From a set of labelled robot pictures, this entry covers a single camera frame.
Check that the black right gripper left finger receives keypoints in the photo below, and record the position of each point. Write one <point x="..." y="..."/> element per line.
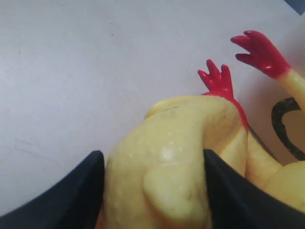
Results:
<point x="73" y="203"/>

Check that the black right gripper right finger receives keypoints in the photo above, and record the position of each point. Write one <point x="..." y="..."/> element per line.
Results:
<point x="236" y="203"/>

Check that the yellow rubber chicken rear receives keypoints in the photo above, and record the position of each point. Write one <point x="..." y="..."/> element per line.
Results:
<point x="285" y="183"/>

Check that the headless yellow rubber chicken body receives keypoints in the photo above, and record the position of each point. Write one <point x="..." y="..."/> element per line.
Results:
<point x="155" y="176"/>

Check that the cream bin marked circle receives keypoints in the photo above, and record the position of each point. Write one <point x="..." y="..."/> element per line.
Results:
<point x="274" y="116"/>

